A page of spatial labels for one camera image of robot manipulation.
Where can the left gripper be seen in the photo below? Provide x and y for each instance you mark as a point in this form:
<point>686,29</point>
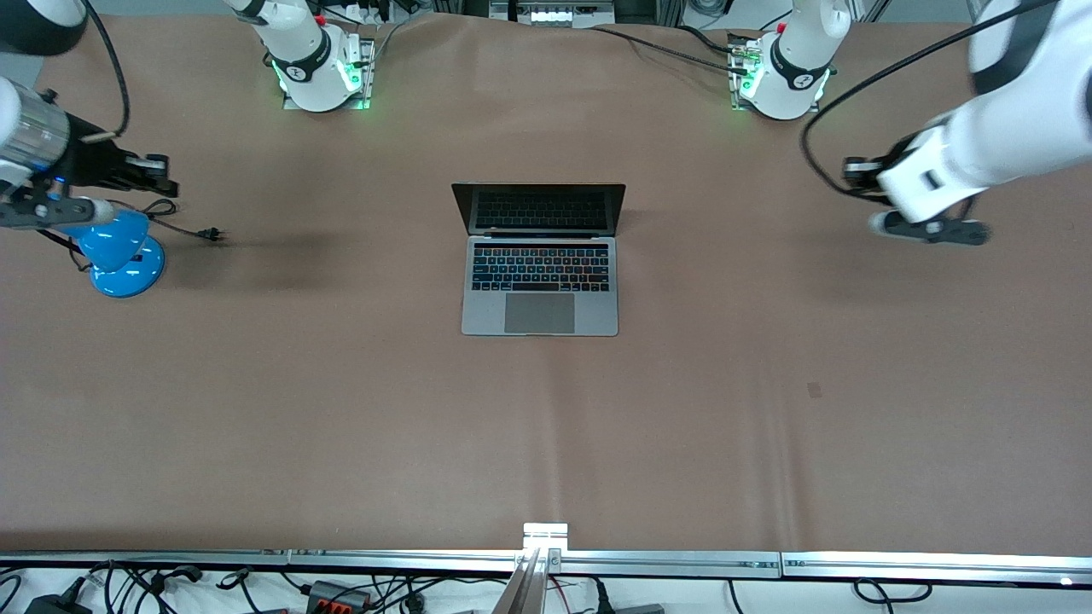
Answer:
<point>893,156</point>

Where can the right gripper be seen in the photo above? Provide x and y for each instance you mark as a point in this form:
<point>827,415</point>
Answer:
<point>92,159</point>

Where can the grey laptop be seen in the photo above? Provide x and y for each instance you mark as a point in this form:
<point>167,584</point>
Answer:
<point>539,281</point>

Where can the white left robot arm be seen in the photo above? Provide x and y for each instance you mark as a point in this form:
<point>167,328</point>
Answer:
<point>1024,111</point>

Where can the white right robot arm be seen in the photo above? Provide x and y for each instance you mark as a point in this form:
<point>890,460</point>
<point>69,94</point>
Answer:
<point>300,47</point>

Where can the blue desk lamp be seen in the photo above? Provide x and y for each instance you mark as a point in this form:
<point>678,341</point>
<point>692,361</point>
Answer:
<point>128,260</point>

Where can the device with white lights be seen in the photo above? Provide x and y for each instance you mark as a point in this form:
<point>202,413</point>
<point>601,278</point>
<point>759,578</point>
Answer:
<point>553,12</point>

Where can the brown table mat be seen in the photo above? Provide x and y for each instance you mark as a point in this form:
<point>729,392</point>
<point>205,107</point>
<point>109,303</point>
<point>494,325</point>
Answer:
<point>546,426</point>

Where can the black power adapter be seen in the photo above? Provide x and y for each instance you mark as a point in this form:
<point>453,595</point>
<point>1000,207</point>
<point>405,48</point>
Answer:
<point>58,605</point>

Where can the black red connector box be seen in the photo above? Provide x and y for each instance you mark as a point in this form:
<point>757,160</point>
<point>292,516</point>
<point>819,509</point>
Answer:
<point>339,594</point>

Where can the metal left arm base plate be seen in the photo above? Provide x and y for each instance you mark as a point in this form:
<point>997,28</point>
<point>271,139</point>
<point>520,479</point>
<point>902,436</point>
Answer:
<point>735,89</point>

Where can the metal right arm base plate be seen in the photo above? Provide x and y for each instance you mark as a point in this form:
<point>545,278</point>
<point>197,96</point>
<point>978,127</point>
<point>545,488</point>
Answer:
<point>367,72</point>

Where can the silver aluminium rail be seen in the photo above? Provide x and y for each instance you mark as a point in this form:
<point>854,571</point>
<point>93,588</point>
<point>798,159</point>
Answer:
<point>145,558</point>
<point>665,564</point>
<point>938,567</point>

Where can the silver camera mount beam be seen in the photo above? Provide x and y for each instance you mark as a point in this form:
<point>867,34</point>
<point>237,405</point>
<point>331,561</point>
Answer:
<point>536,580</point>

